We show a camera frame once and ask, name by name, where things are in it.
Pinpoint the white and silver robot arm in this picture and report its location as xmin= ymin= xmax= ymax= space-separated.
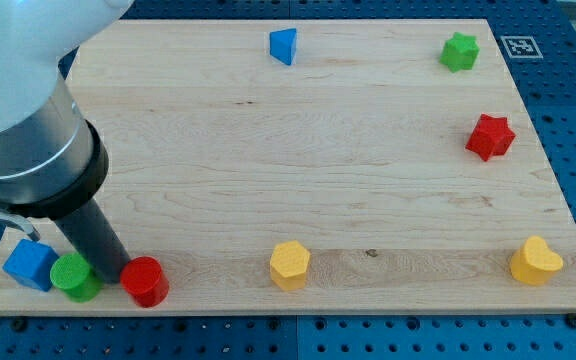
xmin=0 ymin=0 xmax=133 ymax=204

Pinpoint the wooden board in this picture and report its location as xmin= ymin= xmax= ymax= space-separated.
xmin=0 ymin=19 xmax=576 ymax=317

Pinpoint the yellow hexagon block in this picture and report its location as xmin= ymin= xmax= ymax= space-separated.
xmin=269 ymin=240 xmax=311 ymax=291

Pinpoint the blue triangular block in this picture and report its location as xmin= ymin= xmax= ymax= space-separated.
xmin=269 ymin=28 xmax=297 ymax=66

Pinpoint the red cylinder block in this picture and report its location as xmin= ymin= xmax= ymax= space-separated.
xmin=120 ymin=256 xmax=170 ymax=308

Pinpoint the red star block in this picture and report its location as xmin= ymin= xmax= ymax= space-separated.
xmin=465 ymin=113 xmax=516 ymax=161

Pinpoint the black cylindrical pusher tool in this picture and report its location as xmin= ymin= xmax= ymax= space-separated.
xmin=11 ymin=122 xmax=130 ymax=284

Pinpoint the green star block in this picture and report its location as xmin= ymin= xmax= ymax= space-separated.
xmin=439 ymin=32 xmax=480 ymax=72

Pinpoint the green cylinder block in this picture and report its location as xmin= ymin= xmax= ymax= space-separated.
xmin=49 ymin=253 xmax=103 ymax=303

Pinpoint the yellow heart block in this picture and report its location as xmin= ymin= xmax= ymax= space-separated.
xmin=510 ymin=236 xmax=564 ymax=286

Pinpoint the white fiducial marker tag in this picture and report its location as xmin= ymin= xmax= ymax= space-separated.
xmin=500 ymin=35 xmax=543 ymax=59

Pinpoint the blue cube block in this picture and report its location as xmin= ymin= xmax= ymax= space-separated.
xmin=2 ymin=239 xmax=59 ymax=292

